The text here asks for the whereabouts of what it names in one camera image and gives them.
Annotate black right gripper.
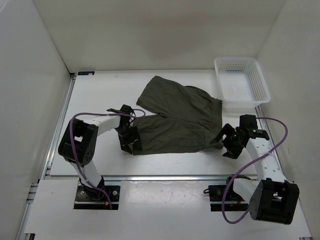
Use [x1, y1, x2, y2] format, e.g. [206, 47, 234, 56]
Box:
[210, 123, 244, 159]

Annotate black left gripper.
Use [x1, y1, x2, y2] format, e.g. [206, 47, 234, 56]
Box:
[114, 125, 142, 154]

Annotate olive green shorts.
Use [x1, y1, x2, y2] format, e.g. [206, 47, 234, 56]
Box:
[133, 76, 223, 156]

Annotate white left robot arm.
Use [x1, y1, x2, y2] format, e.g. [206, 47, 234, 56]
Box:
[58, 104, 142, 200]

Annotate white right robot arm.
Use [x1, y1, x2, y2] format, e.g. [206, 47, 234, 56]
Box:
[214, 123, 300, 225]

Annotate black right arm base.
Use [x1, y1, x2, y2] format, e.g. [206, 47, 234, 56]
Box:
[204, 176, 258, 212]

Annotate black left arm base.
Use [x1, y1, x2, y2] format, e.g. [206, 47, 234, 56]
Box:
[73, 182, 121, 211]

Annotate white plastic perforated basket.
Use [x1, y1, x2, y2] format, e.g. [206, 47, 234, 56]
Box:
[214, 57, 271, 108]

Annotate blue corner label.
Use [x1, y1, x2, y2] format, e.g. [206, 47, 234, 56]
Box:
[77, 71, 95, 76]

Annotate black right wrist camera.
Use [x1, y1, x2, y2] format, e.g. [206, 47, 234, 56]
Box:
[239, 114, 258, 130]

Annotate aluminium frame rail front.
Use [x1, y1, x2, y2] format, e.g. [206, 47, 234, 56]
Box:
[102, 174, 261, 182]

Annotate aluminium frame rail left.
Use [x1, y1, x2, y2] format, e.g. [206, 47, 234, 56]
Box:
[14, 72, 78, 240]

